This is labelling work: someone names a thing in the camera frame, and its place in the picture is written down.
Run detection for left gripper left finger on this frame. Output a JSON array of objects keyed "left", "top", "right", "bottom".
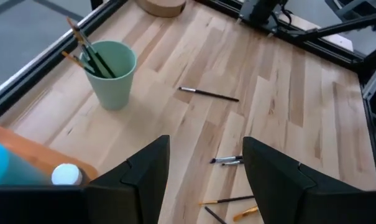
[{"left": 0, "top": 134, "right": 171, "bottom": 224}]

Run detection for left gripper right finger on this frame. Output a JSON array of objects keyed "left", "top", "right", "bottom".
[{"left": 242, "top": 136, "right": 376, "bottom": 224}]

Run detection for gold ferrule black paintbrush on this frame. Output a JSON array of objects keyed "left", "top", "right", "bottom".
[
  {"left": 204, "top": 206, "right": 228, "bottom": 224},
  {"left": 232, "top": 205, "right": 259, "bottom": 222},
  {"left": 198, "top": 195, "right": 255, "bottom": 205}
]

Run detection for small dark brown paint bottle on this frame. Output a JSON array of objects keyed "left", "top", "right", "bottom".
[{"left": 50, "top": 163, "right": 91, "bottom": 187}]

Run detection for large teal paint bottle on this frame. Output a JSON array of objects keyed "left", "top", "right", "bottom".
[{"left": 0, "top": 140, "right": 52, "bottom": 187}]

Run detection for light green plastic cup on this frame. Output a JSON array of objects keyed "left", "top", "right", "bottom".
[{"left": 80, "top": 40, "right": 138, "bottom": 111}]

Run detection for orange translucent plastic tray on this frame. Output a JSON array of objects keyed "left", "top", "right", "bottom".
[{"left": 0, "top": 121, "right": 99, "bottom": 187}]

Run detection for white shade wooden base lamp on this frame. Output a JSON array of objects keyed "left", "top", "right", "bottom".
[{"left": 134, "top": 0, "right": 187, "bottom": 19}]

